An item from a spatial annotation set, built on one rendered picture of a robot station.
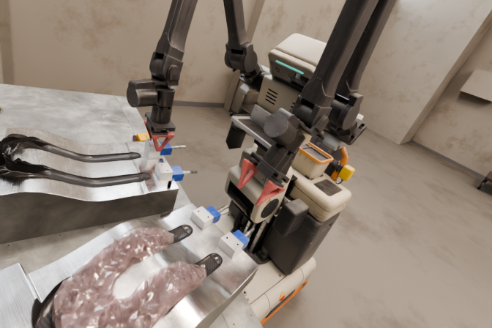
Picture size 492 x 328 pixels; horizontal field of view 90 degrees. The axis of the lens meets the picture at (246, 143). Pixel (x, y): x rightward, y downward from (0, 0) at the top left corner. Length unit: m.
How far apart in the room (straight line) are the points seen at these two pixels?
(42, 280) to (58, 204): 0.17
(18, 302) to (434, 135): 8.56
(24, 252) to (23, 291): 0.20
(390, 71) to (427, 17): 1.35
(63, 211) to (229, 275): 0.40
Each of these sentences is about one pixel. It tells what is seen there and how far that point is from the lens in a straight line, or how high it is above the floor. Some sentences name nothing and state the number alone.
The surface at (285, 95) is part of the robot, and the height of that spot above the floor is 1.18.
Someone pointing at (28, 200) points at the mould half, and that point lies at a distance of 0.67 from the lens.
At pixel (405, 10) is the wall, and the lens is 7.96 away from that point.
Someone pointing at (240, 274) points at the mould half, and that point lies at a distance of 0.65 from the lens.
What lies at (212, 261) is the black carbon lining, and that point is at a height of 0.85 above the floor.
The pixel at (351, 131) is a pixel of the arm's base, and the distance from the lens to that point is 0.82.
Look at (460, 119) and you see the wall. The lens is 8.56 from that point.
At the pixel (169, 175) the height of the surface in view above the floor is 0.91.
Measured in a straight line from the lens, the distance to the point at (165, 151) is 0.85.
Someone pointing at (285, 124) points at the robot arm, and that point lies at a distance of 0.52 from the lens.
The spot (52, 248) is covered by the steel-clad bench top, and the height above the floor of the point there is 0.80.
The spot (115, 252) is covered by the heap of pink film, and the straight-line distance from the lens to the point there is 0.55.
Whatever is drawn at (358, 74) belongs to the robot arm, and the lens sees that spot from 0.69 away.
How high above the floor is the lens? 1.35
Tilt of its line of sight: 24 degrees down
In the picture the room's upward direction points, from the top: 21 degrees clockwise
